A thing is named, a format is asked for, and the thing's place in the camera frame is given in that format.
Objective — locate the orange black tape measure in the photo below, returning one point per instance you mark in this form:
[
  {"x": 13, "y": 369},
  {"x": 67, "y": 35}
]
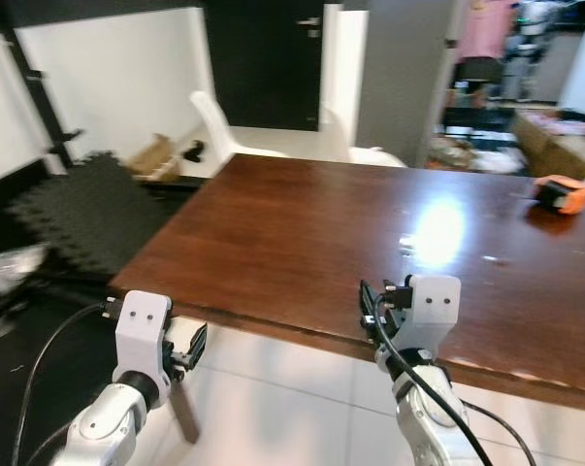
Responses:
[{"x": 562, "y": 194}]

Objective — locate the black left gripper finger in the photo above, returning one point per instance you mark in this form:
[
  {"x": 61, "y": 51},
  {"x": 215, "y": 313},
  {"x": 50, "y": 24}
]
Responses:
[{"x": 199, "y": 340}]

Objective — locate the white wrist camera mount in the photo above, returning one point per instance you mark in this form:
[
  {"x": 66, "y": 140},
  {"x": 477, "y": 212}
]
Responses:
[
  {"x": 142, "y": 330},
  {"x": 434, "y": 309}
]

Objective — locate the white grey standing robot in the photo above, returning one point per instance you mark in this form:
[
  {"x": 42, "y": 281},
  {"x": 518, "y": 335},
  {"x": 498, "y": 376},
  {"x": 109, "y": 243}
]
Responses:
[{"x": 533, "y": 44}]

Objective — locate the small open cardboard box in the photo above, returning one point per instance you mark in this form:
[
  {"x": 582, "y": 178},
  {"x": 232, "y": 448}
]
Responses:
[{"x": 151, "y": 155}]

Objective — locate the pile of plastic bags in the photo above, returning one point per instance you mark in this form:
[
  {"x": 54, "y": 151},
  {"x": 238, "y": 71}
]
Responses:
[{"x": 467, "y": 155}]

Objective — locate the clear plastic bag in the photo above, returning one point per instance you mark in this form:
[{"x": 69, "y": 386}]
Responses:
[{"x": 6, "y": 272}]

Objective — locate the large brown cardboard box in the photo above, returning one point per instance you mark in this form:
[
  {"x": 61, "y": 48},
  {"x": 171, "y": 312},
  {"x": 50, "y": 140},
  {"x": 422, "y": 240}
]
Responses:
[{"x": 554, "y": 148}]

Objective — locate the black chair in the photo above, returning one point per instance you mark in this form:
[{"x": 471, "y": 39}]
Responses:
[{"x": 476, "y": 118}]

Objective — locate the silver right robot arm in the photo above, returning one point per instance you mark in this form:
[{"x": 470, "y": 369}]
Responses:
[{"x": 423, "y": 437}]

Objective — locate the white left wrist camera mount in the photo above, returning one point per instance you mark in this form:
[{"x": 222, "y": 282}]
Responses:
[{"x": 142, "y": 330}]

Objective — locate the person in pink shirt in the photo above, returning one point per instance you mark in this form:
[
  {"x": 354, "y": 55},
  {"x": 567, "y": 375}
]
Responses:
[{"x": 481, "y": 39}]

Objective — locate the white plastic chair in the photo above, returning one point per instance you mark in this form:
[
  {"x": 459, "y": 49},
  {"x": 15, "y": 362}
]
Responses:
[
  {"x": 219, "y": 124},
  {"x": 355, "y": 148}
]

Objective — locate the small black floor object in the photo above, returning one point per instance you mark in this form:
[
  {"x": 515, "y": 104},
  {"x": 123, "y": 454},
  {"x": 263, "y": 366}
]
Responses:
[{"x": 192, "y": 150}]

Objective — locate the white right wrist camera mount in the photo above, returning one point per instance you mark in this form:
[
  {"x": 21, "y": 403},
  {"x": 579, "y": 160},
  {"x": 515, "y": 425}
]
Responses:
[{"x": 434, "y": 309}]

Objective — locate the black metal frame post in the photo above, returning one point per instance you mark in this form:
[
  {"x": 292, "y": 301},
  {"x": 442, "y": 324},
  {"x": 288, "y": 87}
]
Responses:
[{"x": 38, "y": 92}]

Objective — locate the black door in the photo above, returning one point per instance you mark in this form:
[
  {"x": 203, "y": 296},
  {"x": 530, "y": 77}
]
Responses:
[{"x": 263, "y": 63}]

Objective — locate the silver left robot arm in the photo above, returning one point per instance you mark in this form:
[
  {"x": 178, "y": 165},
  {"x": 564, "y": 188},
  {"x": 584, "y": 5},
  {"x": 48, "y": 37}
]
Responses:
[{"x": 103, "y": 422}]

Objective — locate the brown wooden table leg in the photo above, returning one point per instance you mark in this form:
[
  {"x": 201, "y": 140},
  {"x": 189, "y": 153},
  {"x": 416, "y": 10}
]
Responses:
[{"x": 183, "y": 413}]

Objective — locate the black foam floor mats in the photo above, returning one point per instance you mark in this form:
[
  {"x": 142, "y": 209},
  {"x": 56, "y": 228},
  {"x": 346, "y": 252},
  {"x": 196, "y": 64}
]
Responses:
[{"x": 88, "y": 209}]

